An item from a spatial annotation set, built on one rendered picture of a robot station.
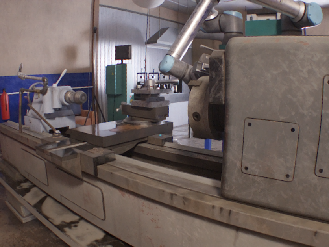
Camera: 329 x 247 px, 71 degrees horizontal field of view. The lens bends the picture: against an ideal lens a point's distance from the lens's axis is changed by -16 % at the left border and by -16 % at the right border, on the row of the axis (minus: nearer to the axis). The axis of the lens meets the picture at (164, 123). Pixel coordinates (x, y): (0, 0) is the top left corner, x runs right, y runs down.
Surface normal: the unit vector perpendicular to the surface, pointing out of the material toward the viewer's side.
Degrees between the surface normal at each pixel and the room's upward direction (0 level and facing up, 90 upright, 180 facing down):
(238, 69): 90
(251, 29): 90
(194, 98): 69
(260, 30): 90
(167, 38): 82
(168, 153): 90
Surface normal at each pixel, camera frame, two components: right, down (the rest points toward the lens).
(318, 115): -0.63, 0.13
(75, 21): 0.78, 0.11
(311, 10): 0.28, 0.18
